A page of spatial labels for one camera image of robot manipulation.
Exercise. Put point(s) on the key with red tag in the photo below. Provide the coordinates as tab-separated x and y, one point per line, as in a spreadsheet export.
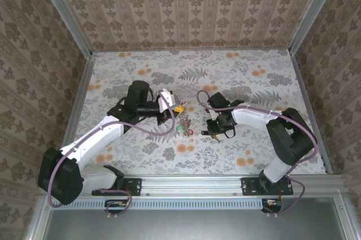
189	132

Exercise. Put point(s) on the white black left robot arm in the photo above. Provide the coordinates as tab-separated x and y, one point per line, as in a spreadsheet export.
96	138

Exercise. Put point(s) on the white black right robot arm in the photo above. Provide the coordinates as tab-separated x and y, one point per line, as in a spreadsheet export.
253	116

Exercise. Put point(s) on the grey metal panel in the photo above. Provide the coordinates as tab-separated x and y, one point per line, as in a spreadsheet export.
191	226

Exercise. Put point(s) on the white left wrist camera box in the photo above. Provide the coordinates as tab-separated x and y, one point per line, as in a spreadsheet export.
166	99

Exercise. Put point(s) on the aluminium side rail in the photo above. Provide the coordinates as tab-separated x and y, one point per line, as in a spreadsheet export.
84	82
302	82

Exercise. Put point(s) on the thin aluminium back rail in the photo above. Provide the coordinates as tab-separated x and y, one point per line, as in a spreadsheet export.
191	50

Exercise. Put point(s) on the wide aluminium front rail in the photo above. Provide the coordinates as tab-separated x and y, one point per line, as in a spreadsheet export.
191	185

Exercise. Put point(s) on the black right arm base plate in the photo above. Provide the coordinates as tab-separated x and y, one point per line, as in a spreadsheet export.
248	186

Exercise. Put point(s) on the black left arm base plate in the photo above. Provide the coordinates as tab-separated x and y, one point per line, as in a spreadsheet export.
135	188

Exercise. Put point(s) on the aluminium corner post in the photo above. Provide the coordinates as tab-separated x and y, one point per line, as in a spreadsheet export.
312	11
67	17

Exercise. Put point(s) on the aluminium frame bar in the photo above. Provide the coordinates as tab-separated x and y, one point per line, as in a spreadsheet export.
36	226
349	223

